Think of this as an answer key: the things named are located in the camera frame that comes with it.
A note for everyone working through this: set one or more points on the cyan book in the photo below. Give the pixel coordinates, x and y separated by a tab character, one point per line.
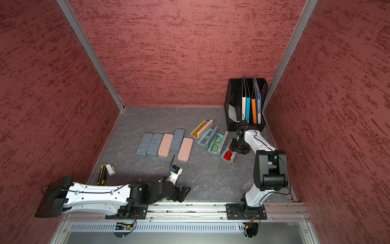
247	94

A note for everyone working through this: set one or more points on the case with red lining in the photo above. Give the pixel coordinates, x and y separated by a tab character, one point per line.
228	154

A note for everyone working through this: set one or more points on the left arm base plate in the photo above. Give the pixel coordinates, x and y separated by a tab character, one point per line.
136	212

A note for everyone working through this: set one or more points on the small white box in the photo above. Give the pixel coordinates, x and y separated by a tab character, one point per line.
110	169

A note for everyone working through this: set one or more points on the aluminium corner post right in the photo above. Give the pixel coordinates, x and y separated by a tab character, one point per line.
297	32

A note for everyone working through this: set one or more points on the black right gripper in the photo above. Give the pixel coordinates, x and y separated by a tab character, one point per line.
234	148

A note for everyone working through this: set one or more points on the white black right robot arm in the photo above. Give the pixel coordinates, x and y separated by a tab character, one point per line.
270	173

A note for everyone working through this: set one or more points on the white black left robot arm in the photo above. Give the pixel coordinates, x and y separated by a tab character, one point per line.
129	201

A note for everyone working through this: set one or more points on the pink case with tortoise sunglasses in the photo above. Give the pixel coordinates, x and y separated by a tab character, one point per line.
165	145

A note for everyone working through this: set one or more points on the pink case with yellow glasses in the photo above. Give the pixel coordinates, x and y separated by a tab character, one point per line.
201	129

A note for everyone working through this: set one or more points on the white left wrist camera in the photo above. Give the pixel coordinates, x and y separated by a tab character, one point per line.
174	173

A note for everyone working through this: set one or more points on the case with clear yellow glasses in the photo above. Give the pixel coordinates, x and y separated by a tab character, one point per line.
177	139

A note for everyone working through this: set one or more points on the aluminium front rail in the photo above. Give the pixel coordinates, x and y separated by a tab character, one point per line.
191	223

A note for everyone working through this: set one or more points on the blue book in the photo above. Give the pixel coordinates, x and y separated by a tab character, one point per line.
257	100

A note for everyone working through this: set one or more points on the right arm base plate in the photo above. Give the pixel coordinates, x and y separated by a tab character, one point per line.
235	211

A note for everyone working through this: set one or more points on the aluminium corner post left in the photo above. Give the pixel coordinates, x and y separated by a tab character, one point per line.
82	37

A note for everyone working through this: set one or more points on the aluminium corner post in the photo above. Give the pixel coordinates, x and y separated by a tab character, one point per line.
297	32
82	37

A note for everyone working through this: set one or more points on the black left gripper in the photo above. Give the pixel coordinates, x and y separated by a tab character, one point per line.
175	197

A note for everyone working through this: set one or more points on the yellow black utility knife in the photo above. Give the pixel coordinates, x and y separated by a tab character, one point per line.
102	176

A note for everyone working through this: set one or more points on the grey case with black glasses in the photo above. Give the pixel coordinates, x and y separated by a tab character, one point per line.
154	145

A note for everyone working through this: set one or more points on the grey case with purple glasses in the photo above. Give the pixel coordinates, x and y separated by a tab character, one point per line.
208	138

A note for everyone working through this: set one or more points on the black mesh file holder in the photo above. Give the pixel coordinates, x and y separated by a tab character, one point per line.
232	106

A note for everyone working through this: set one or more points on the orange book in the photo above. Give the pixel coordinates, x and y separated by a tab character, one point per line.
254	107

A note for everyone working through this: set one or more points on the white book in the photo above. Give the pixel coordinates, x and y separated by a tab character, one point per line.
243	99

